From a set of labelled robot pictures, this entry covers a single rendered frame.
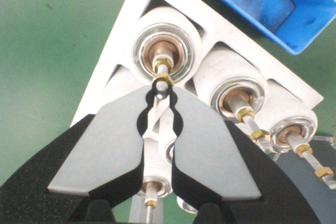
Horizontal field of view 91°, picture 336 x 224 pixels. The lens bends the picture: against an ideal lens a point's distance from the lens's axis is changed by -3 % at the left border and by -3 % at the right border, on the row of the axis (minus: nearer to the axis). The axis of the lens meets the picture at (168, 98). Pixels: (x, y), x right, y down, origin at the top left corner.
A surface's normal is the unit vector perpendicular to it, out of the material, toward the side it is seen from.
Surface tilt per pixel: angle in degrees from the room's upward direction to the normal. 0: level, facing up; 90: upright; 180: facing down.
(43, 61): 0
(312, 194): 90
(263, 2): 0
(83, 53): 0
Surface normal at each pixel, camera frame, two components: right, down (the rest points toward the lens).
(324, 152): 0.11, -0.86
